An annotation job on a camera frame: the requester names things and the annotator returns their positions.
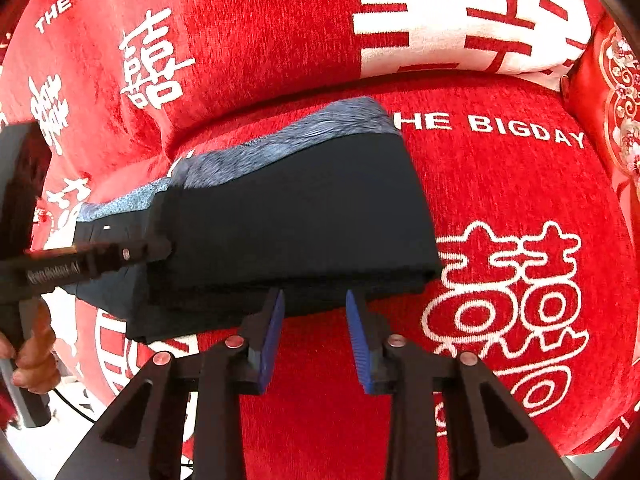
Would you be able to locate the person's left hand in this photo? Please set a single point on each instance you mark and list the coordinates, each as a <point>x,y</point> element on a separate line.
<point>36,369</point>

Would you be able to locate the black pants with blue trim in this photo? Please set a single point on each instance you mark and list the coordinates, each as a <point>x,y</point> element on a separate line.
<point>329,203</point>

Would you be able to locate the red embroidered cushion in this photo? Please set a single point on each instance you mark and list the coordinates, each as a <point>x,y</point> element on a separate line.
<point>601,91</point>

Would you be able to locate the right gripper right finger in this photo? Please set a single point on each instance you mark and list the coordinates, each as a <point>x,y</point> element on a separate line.
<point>489,435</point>

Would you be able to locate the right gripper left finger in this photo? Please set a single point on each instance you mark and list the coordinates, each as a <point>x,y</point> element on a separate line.
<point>139,436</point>

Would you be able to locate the red sofa cover with characters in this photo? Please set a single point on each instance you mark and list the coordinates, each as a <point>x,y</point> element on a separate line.
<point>539,248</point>

